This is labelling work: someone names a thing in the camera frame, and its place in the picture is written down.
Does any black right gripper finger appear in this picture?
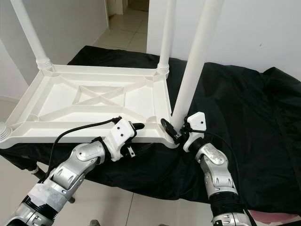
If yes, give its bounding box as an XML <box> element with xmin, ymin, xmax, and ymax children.
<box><xmin>160</xmin><ymin>118</ymin><xmax>178</xmax><ymax>138</ymax></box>

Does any white plastic table leg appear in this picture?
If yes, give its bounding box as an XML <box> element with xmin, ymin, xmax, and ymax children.
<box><xmin>0</xmin><ymin>121</ymin><xmax>12</xmax><ymax>143</ymax></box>
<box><xmin>171</xmin><ymin>0</ymin><xmax>225</xmax><ymax>131</ymax></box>
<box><xmin>9</xmin><ymin>0</ymin><xmax>53</xmax><ymax>72</ymax></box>
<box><xmin>158</xmin><ymin>0</ymin><xmax>178</xmax><ymax>75</ymax></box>

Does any white plastic table top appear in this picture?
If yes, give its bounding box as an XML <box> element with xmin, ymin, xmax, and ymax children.
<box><xmin>0</xmin><ymin>64</ymin><xmax>180</xmax><ymax>150</ymax></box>

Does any black cloth table cover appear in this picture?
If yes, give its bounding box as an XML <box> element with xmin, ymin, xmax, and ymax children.
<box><xmin>0</xmin><ymin>46</ymin><xmax>301</xmax><ymax>212</ymax></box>

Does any pink cushion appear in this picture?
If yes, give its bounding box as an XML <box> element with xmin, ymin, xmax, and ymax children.
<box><xmin>249</xmin><ymin>210</ymin><xmax>301</xmax><ymax>226</ymax></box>

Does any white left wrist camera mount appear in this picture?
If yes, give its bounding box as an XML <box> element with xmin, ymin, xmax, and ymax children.
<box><xmin>103</xmin><ymin>118</ymin><xmax>135</xmax><ymax>161</ymax></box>

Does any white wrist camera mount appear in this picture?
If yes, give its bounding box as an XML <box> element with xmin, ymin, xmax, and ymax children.
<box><xmin>103</xmin><ymin>118</ymin><xmax>135</xmax><ymax>161</ymax></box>
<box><xmin>182</xmin><ymin>112</ymin><xmax>207</xmax><ymax>152</ymax></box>

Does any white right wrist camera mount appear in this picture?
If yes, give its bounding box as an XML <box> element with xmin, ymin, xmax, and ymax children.
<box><xmin>182</xmin><ymin>112</ymin><xmax>207</xmax><ymax>152</ymax></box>

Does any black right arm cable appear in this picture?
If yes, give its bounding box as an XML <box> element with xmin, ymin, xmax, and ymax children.
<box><xmin>186</xmin><ymin>127</ymin><xmax>247</xmax><ymax>203</ymax></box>

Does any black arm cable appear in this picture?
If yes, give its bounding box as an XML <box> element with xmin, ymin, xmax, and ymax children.
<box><xmin>52</xmin><ymin>116</ymin><xmax>120</xmax><ymax>158</ymax></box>
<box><xmin>186</xmin><ymin>127</ymin><xmax>247</xmax><ymax>203</ymax></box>

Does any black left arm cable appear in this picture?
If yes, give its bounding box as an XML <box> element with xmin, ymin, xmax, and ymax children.
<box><xmin>52</xmin><ymin>116</ymin><xmax>120</xmax><ymax>158</ymax></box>

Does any white door frame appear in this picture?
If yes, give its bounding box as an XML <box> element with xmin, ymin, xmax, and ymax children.
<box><xmin>108</xmin><ymin>0</ymin><xmax>128</xmax><ymax>17</ymax></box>

